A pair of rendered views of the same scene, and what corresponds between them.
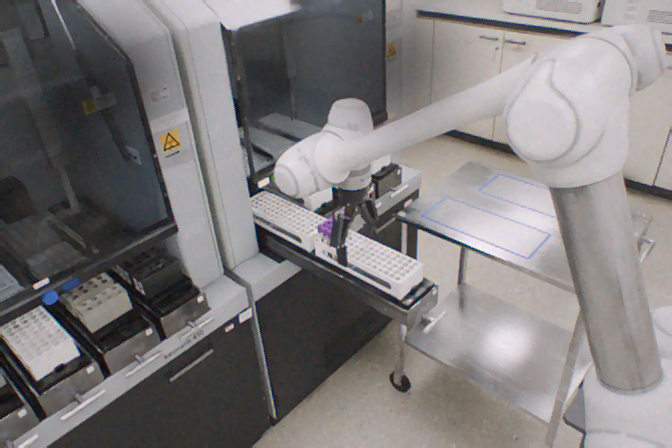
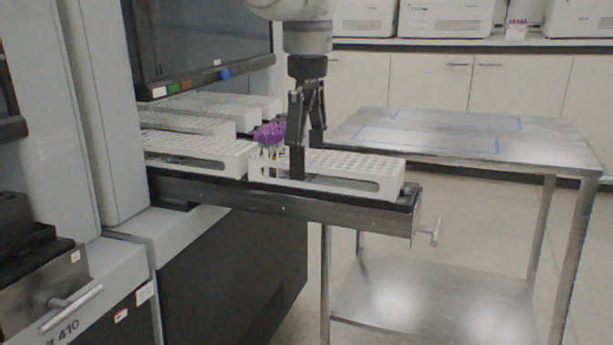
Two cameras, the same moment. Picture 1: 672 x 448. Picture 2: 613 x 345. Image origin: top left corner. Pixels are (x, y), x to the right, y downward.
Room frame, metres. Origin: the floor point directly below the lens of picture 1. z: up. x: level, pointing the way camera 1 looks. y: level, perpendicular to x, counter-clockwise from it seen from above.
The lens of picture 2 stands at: (0.39, 0.30, 1.16)
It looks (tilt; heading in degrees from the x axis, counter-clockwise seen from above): 21 degrees down; 336
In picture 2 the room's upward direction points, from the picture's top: straight up
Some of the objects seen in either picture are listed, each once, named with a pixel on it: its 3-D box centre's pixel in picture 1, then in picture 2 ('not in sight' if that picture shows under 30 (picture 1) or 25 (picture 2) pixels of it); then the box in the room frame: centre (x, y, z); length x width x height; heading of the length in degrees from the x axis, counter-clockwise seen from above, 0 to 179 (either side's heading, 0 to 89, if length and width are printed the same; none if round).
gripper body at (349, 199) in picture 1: (353, 199); (306, 80); (1.15, -0.05, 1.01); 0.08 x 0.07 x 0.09; 136
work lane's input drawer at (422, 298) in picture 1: (330, 257); (264, 188); (1.22, 0.02, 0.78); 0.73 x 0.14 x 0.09; 46
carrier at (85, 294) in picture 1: (93, 298); not in sight; (1.03, 0.62, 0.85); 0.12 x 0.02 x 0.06; 135
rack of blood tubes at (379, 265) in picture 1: (366, 261); (325, 172); (1.13, -0.07, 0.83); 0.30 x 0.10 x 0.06; 46
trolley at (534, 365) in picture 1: (506, 315); (437, 258); (1.32, -0.55, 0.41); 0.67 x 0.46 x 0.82; 46
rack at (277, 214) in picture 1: (286, 220); (189, 155); (1.35, 0.15, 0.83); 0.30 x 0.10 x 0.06; 46
